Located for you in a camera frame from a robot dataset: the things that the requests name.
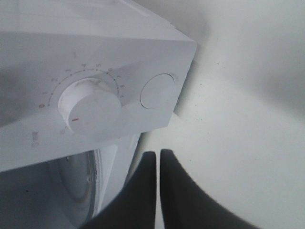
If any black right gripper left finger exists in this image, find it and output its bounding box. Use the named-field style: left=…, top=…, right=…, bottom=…
left=82, top=152, right=157, bottom=229

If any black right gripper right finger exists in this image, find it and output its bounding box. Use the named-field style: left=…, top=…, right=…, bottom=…
left=160, top=149, right=254, bottom=229

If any round white door release button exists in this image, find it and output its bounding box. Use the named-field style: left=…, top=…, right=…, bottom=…
left=140, top=73, right=175, bottom=109

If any glass microwave turntable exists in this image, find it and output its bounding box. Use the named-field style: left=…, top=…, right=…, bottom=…
left=58, top=149, right=118, bottom=214

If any white lower timer knob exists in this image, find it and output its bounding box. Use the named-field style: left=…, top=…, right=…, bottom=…
left=58, top=77, right=122, bottom=137

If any white microwave oven body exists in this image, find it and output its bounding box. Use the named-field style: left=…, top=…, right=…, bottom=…
left=0, top=0, right=196, bottom=229

